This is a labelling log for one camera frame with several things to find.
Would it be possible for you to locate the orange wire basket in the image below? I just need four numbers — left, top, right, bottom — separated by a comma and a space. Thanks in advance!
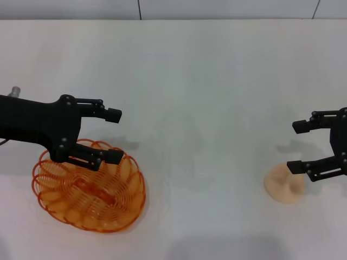
32, 138, 147, 233

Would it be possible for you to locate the pale steamed bun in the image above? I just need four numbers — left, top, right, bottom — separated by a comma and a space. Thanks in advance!
263, 162, 306, 205

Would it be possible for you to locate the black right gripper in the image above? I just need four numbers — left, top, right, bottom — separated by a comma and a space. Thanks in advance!
286, 107, 347, 183

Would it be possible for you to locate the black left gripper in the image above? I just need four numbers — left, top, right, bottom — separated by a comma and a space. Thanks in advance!
0, 94, 123, 163

